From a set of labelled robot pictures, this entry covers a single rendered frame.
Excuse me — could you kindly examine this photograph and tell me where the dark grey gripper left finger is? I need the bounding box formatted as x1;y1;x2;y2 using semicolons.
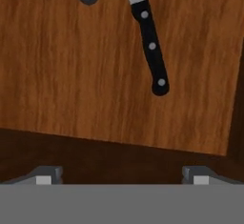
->
0;166;64;186

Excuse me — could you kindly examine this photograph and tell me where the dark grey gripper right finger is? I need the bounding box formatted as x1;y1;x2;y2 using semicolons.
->
181;166;244;186

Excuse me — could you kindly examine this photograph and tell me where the black-handled kitchen knife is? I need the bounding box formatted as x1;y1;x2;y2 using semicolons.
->
123;0;171;97

